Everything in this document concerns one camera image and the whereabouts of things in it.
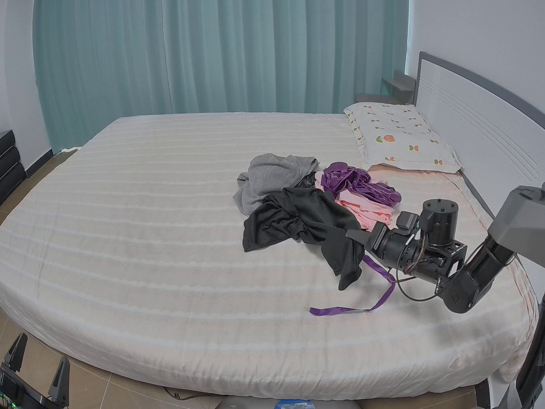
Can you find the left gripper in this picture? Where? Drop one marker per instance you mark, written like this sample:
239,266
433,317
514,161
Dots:
21,394

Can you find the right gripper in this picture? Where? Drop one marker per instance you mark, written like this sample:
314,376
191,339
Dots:
396,249

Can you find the black T-shirt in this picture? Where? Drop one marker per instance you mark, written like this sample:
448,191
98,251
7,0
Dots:
298,220

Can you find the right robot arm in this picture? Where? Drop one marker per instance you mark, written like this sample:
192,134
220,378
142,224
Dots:
472,279

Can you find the bed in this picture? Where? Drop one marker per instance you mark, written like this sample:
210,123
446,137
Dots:
149,228

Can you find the pink garment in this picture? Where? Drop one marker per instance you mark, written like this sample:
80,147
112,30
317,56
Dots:
362,211

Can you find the purple garment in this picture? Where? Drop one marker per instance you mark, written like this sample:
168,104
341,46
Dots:
340,177

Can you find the white printed pillow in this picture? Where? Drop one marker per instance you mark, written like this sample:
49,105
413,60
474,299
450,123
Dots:
400,134

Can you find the grey garment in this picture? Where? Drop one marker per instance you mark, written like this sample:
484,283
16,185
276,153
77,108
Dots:
266,177

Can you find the grey bedside table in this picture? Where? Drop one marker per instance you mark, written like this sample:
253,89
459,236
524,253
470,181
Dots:
396,92

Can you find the black chest of drawers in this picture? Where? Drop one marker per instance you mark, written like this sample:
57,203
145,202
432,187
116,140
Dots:
10,164

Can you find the blue-green curtain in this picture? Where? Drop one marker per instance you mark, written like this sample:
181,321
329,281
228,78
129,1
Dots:
276,36
102,49

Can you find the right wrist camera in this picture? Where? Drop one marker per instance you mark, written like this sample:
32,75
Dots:
408,221

